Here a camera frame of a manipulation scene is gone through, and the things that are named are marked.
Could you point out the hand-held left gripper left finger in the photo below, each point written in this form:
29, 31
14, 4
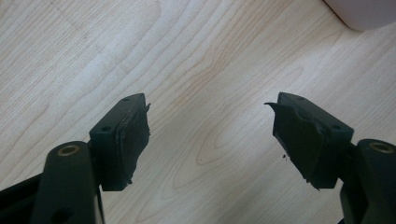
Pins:
116, 146

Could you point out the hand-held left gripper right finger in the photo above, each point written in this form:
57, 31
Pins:
306, 143

